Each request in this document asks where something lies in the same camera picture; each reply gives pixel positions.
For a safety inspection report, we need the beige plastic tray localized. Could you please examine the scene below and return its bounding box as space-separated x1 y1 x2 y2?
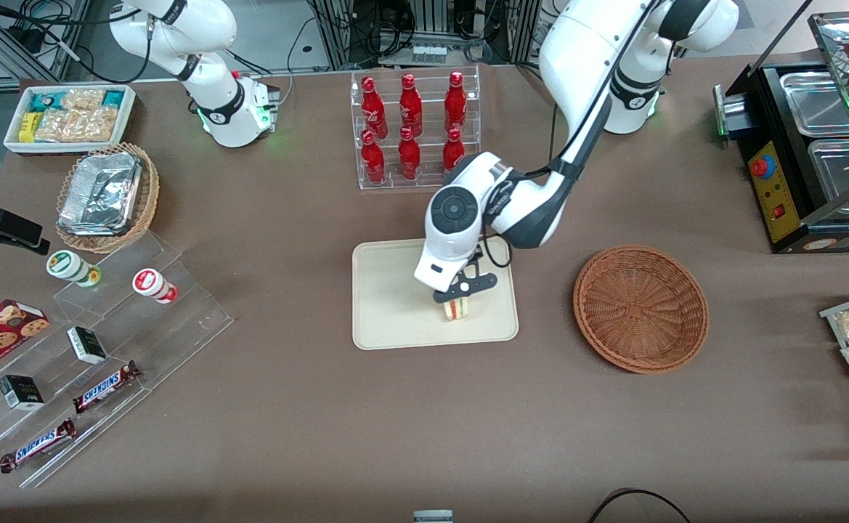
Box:
352 238 520 352

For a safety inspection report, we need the brown round wicker basket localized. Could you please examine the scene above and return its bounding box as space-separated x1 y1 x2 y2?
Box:
573 245 710 375

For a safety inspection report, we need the light tan wicker basket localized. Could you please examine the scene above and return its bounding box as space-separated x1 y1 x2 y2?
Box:
55 142 161 255

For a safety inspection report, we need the clear acrylic bottle rack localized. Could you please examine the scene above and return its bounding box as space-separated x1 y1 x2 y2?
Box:
350 65 482 191

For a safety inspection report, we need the red cola bottle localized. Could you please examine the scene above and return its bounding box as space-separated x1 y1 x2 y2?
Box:
361 129 386 185
399 73 423 137
361 76 389 139
442 127 466 174
444 70 468 134
398 126 422 181

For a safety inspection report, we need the clear acrylic stepped stand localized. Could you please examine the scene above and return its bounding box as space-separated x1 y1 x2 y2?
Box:
0 231 235 489

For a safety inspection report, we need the red lid yogurt cup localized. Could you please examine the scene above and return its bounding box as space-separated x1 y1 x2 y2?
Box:
131 268 179 304

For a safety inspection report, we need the black hot food warmer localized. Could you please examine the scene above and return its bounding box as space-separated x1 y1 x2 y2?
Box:
713 62 849 255

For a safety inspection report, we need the white rectangular snack bin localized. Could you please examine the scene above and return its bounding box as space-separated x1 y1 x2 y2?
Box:
3 84 137 157

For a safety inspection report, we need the silver foil container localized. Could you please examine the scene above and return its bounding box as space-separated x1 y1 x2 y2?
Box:
57 151 143 237

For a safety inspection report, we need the brown snickers bar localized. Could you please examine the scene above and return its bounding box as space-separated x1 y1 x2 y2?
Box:
72 361 142 415
0 418 78 474

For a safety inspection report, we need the small black box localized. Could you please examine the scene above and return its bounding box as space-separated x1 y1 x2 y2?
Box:
0 375 45 411
66 326 108 365

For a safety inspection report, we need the green lid yogurt cup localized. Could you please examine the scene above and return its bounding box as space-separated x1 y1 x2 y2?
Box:
46 249 102 288

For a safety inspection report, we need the large clear cracker bag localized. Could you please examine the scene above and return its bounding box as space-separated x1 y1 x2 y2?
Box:
34 108 120 143

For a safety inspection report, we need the small clear cracker bag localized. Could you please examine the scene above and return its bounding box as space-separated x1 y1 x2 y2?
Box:
61 89 107 111

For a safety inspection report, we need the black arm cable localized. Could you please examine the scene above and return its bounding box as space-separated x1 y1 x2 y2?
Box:
479 0 675 271

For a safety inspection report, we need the aluminium frame rack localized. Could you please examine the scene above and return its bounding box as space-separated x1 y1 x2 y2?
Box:
308 0 541 70

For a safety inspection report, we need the black looped floor cable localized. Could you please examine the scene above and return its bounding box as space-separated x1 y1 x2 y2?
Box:
588 488 694 523

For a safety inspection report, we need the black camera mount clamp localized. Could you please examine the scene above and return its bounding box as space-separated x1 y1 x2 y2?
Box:
0 195 51 256

